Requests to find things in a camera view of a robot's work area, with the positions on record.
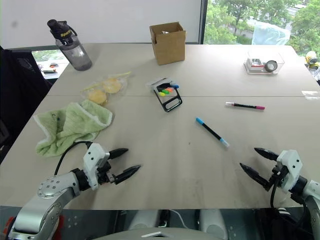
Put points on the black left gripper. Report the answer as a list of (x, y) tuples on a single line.
[(104, 175)]

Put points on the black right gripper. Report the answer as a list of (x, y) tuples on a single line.
[(278, 176)]

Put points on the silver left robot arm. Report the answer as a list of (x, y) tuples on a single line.
[(52, 192)]

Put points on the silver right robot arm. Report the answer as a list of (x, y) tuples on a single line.
[(311, 195)]

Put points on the blue capped marker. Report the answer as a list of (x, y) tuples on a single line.
[(212, 132)]

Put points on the pink capped marker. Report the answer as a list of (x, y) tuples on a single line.
[(246, 106)]

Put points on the black marker holder case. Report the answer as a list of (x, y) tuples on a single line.
[(172, 103)]

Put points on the white red small box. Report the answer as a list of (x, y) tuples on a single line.
[(255, 65)]

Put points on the brown cardboard box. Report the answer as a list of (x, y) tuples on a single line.
[(171, 48)]

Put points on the black white striped object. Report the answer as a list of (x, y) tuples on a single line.
[(283, 212)]

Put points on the grey rounded robot leg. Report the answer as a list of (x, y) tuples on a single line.
[(145, 220), (213, 223)]

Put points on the green white-edged towel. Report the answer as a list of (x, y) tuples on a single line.
[(72, 122)]

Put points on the yellow round cookie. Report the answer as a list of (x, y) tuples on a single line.
[(112, 85), (97, 97)]

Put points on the clear plastic snack bag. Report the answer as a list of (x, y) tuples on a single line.
[(122, 80)]

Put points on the grey tape roll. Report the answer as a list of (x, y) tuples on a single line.
[(271, 65)]

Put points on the clear plastic container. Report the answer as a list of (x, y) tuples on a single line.
[(275, 56)]

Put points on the yellow black object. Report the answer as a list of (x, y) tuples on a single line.
[(312, 59)]

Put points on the grey sports water bottle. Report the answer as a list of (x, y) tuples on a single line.
[(76, 53)]

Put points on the blue translucent plastic sheet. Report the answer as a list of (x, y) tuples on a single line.
[(271, 33)]

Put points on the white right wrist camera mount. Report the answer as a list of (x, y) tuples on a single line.
[(291, 165)]

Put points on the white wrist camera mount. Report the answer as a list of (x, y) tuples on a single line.
[(93, 160), (291, 165)]

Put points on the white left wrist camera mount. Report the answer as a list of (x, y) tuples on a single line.
[(93, 160)]

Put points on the dark window frame post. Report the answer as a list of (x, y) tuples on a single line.
[(203, 22)]

